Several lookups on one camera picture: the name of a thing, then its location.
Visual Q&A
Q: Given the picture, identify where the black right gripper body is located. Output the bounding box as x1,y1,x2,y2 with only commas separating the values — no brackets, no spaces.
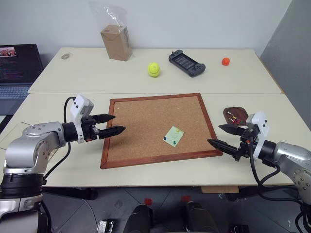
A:
234,124,259,162

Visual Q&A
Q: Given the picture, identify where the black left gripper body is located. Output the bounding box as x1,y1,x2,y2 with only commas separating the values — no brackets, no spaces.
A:
81,116,101,143

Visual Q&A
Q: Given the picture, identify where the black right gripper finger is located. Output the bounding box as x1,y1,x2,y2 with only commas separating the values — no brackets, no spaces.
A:
207,138,240,157
218,124,246,137

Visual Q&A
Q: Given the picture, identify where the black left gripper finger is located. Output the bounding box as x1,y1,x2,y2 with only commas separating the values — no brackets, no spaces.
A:
98,125,126,140
94,113,116,123

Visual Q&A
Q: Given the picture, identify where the green paper note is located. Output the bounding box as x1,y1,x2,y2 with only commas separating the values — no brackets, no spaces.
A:
162,125,185,148

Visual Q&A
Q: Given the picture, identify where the wood-framed cork board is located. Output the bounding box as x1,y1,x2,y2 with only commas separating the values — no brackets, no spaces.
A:
100,92,224,170

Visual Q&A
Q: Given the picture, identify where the dark wooden pin tray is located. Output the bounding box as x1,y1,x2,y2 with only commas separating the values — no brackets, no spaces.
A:
223,106,251,126

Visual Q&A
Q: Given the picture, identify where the black table base bar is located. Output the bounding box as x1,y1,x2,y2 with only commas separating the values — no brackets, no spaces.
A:
41,186,98,201

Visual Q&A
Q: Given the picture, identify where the yellow-green tennis ball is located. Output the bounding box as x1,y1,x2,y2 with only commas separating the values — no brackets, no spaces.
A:
147,62,161,78

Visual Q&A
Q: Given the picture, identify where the brown cardboard box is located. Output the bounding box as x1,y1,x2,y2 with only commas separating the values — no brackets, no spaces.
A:
101,24,133,62

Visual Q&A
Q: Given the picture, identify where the dark rounded shape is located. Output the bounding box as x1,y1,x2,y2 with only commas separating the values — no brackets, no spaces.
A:
185,201,220,233
124,203,154,233

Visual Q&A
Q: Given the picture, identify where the dark grey handheld game controller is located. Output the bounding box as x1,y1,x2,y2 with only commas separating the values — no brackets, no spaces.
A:
168,50,207,78

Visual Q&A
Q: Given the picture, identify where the open grey laptop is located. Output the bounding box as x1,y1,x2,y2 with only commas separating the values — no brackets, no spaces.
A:
0,44,45,116

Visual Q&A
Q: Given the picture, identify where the grey partition panel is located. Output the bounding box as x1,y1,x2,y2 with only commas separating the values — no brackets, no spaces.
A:
259,0,311,134

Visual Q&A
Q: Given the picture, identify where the brown box in plastic bag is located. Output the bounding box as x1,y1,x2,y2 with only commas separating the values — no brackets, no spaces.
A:
88,1,134,62

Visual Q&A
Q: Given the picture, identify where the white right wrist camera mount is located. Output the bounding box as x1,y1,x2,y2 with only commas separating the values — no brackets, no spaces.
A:
245,111,270,160

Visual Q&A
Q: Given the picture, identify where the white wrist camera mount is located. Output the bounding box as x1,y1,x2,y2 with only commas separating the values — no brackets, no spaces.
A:
245,111,270,160
69,94,95,144

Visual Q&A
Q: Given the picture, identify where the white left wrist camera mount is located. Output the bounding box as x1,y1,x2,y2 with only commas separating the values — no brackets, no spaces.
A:
69,94,95,144

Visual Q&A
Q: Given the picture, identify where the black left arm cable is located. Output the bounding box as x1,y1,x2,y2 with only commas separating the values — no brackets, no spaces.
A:
42,96,76,186

